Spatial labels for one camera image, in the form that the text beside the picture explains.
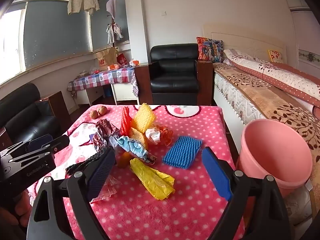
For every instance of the white garment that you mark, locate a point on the white garment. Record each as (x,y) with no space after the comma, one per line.
(113,33)

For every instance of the red foam net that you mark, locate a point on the red foam net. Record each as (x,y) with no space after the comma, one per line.
(125,122)

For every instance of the blue bin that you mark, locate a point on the blue bin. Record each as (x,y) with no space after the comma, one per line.
(108,92)

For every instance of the brown floral bedspread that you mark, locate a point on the brown floral bedspread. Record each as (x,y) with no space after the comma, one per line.
(262,92)

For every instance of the pink cloth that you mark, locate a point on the pink cloth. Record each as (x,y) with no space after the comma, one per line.
(111,7)

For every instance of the cream sweater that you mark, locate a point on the cream sweater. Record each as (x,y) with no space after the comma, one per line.
(83,1)

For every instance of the brown walnut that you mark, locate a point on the brown walnut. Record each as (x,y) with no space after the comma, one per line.
(94,114)
(102,110)

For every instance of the large yellow foam net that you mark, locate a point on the large yellow foam net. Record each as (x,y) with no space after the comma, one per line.
(143,117)

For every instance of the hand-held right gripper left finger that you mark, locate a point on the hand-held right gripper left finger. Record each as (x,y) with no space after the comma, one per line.
(100,173)

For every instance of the small yellow foam net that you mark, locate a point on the small yellow foam net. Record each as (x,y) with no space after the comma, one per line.
(138,136)

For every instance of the beige floral cloth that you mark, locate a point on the beige floral cloth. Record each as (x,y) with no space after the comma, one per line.
(297,205)

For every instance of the black mesh net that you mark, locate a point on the black mesh net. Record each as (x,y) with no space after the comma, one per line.
(82,165)

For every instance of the blue patterned wrapper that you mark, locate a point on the blue patterned wrapper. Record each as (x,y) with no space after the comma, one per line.
(130,145)

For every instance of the yellow plastic bag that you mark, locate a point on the yellow plastic bag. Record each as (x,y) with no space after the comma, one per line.
(152,178)

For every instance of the bed with floral quilt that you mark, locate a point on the bed with floral quilt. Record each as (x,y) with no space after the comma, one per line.
(275,77)

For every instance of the side table with checked cloth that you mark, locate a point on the side table with checked cloth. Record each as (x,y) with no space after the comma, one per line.
(105,77)

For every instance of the pink plastic basin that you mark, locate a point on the pink plastic basin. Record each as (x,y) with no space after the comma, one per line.
(272,152)

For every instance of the white table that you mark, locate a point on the white table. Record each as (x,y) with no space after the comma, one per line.
(122,92)

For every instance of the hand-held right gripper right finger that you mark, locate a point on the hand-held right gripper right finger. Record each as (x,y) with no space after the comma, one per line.
(217,173)

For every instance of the clear plastic wrapper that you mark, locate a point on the clear plastic wrapper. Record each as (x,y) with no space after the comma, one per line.
(108,188)

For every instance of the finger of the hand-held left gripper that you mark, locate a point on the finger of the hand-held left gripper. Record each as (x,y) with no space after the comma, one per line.
(60,142)
(38,140)

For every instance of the white wardrobe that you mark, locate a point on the white wardrobe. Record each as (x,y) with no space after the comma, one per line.
(307,42)

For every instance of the bed with cream headboard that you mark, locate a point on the bed with cream headboard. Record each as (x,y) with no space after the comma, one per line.
(232,95)

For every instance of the colourful printed cushion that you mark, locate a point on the colourful printed cushion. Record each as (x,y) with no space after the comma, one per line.
(209,49)

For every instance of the orange box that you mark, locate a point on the orange box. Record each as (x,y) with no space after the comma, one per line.
(135,62)
(113,67)

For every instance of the maroon foil wrapper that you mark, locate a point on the maroon foil wrapper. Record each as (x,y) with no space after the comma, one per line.
(105,127)

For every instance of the brown paper bag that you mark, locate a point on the brown paper bag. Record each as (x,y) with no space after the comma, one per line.
(106,57)

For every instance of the wooden coat rack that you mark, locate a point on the wooden coat rack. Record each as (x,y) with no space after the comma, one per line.
(113,21)

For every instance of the person's left hand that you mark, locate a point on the person's left hand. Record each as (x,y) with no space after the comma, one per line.
(18,212)

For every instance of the blue foam net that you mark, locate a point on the blue foam net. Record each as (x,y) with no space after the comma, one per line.
(182,152)

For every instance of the red bag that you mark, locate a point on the red bag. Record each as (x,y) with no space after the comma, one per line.
(122,59)

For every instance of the yellow pillow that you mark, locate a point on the yellow pillow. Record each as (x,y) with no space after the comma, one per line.
(275,56)

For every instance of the black leather armchair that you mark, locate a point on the black leather armchair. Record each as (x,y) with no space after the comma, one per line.
(22,115)
(175,75)

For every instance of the pink polka dot blanket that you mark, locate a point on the pink polka dot blanket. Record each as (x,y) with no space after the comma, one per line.
(150,217)

